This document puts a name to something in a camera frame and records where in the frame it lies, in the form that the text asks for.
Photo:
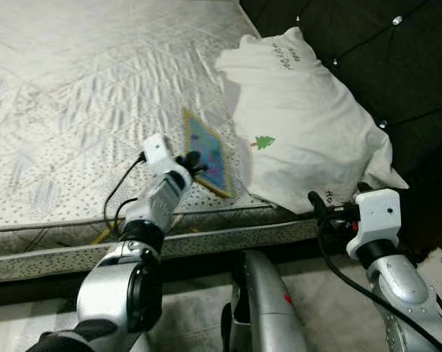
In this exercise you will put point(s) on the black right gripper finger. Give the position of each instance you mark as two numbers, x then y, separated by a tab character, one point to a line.
320	213

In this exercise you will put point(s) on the silver right robot leg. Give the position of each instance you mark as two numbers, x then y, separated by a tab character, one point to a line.
268	308

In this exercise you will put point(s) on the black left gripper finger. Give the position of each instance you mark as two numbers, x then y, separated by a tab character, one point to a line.
196	158
197	171

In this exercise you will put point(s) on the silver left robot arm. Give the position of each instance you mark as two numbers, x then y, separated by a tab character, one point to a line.
125	286

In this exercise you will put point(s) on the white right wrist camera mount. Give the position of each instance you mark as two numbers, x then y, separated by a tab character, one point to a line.
378	216

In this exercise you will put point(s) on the yellow children's picture book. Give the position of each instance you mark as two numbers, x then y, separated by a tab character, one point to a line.
210	150

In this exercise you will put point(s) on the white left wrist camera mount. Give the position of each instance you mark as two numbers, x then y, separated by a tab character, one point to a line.
156	149

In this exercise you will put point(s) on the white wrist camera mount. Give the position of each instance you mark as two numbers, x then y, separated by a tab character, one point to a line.
378	216
156	149

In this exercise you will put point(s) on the quilted grey mattress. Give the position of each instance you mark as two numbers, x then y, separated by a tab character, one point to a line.
81	95

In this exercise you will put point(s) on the black bed base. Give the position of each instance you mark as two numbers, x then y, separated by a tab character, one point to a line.
199	271

